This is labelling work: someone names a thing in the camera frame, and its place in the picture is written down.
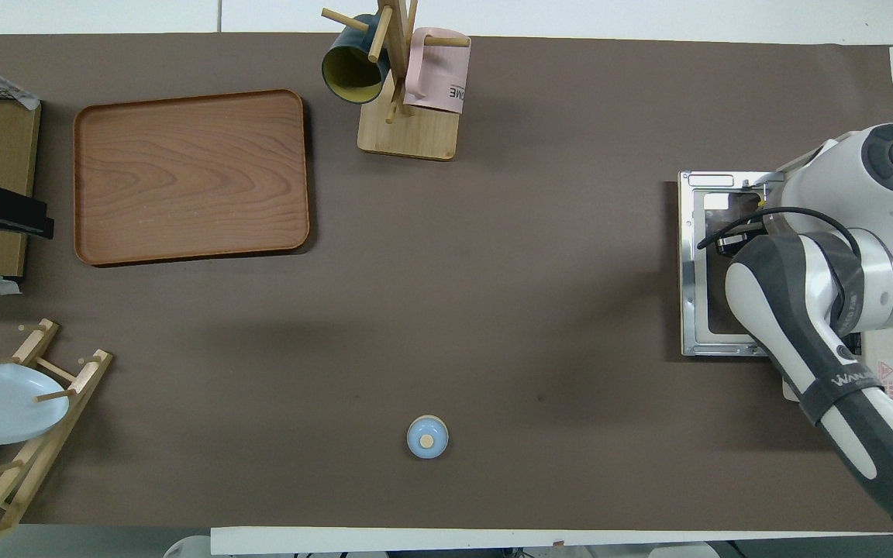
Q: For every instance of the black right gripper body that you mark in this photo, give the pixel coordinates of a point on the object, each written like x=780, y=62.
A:
x=737, y=240

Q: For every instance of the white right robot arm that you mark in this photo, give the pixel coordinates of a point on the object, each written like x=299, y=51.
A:
x=803, y=325

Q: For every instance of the wooden serving tray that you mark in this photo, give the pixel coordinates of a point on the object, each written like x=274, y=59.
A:
x=191, y=178

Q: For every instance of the wooden dish rack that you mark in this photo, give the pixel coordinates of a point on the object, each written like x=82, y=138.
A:
x=43, y=449

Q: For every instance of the brown table mat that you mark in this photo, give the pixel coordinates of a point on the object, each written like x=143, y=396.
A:
x=493, y=271

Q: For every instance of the pink mug with print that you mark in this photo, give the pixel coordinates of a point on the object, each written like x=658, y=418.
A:
x=439, y=77

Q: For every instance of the wooden mug tree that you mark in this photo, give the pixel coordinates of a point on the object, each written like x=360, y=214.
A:
x=408, y=136

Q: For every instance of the dark green mug yellow inside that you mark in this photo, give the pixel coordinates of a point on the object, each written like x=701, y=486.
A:
x=349, y=74

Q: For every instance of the white round object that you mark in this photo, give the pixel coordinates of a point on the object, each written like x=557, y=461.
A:
x=187, y=547

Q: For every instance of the blue jar with wooden knob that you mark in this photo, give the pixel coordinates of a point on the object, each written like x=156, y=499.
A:
x=427, y=438

